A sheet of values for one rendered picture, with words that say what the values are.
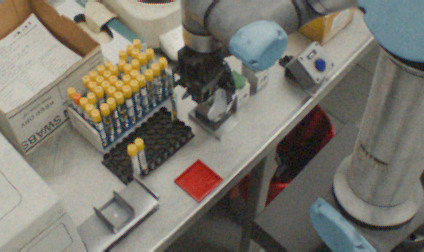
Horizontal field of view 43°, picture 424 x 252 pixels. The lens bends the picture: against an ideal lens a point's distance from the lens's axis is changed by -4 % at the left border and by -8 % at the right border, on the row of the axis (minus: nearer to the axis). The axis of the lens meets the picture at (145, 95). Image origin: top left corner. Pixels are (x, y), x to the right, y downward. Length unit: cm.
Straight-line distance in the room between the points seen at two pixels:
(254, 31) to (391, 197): 29
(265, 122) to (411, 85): 65
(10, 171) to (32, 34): 56
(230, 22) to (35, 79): 54
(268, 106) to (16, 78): 54
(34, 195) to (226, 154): 47
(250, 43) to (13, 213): 40
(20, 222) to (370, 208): 45
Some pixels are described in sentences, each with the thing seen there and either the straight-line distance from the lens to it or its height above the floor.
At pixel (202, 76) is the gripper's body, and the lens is 97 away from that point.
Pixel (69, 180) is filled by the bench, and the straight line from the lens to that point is 112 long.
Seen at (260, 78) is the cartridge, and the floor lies 92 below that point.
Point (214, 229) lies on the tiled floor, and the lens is 200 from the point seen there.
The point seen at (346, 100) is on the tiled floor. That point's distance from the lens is 236.
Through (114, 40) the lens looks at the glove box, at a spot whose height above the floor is 94.
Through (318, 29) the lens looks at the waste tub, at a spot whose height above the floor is 92.
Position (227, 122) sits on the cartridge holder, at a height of 89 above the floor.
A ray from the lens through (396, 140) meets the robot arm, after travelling 62.
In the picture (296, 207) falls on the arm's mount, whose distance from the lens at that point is 99.
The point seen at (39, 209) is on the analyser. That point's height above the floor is 117.
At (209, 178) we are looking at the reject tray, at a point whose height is 88.
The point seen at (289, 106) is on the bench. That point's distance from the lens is 119.
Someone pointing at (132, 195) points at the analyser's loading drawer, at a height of 92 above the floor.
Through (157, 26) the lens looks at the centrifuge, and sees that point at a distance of 122.
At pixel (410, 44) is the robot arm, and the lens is 48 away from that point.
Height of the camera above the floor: 183
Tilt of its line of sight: 52 degrees down
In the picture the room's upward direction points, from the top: 9 degrees counter-clockwise
